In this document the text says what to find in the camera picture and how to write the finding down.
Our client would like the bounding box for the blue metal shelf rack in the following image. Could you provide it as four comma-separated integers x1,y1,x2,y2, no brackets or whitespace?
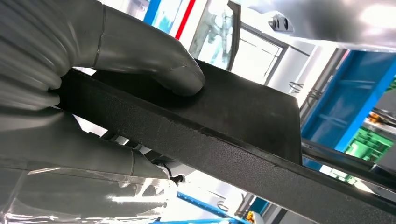
151,51,396,224

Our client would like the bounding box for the white car with red stripe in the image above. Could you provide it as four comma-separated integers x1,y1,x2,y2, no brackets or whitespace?
102,0,396,106

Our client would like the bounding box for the green plastic crate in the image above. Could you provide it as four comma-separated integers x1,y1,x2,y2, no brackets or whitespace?
344,126,394,163

